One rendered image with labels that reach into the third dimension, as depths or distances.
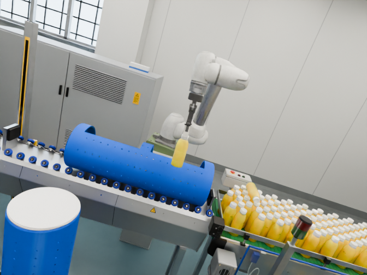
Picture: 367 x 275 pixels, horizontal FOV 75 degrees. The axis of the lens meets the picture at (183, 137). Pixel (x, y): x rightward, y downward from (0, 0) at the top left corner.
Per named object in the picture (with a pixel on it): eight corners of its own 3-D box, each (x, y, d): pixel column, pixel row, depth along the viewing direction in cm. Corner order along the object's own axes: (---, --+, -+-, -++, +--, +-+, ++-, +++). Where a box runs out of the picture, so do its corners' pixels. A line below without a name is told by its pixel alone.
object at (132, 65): (130, 67, 307) (131, 61, 305) (148, 72, 310) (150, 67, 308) (128, 67, 296) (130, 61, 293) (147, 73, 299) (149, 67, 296)
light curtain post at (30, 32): (13, 218, 217) (30, 21, 163) (19, 220, 217) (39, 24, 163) (8, 222, 211) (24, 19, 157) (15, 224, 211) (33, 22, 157)
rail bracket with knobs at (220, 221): (207, 226, 145) (212, 213, 142) (218, 229, 146) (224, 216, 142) (207, 238, 136) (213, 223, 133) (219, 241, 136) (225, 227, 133)
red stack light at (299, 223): (292, 221, 120) (296, 214, 119) (305, 224, 120) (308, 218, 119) (297, 229, 114) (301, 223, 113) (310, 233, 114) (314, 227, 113)
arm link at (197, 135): (181, 133, 219) (203, 141, 221) (178, 143, 205) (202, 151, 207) (214, 52, 176) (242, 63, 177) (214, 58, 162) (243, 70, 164)
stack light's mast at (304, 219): (283, 238, 123) (297, 213, 118) (295, 241, 124) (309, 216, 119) (288, 247, 117) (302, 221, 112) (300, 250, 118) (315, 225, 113)
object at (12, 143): (13, 144, 159) (15, 123, 154) (19, 146, 159) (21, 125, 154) (1, 150, 149) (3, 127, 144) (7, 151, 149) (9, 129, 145)
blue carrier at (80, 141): (82, 156, 168) (89, 118, 160) (200, 192, 171) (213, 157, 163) (59, 173, 141) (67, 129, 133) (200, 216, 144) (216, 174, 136)
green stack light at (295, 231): (288, 228, 121) (292, 221, 120) (300, 232, 122) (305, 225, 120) (293, 237, 115) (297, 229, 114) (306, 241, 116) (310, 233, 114)
